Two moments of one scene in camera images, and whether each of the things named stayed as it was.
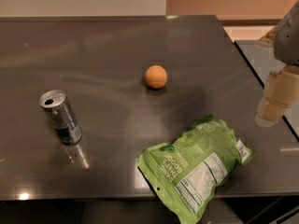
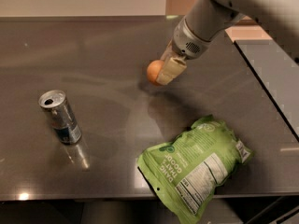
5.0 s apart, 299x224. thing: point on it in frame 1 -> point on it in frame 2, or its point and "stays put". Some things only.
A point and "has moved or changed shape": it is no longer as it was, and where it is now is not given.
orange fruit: (156, 77) has moved or changed shape
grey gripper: (288, 42) -> (186, 41)
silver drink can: (62, 115) stays put
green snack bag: (184, 172) stays put
